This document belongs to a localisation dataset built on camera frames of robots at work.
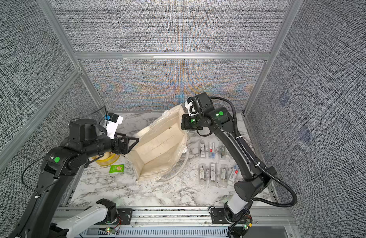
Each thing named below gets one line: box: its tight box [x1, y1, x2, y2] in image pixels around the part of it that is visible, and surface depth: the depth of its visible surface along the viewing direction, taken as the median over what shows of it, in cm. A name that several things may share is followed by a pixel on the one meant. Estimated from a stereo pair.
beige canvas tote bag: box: [124, 104, 188, 182], surface depth 91 cm
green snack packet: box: [109, 163, 125, 174], surface depth 90 cm
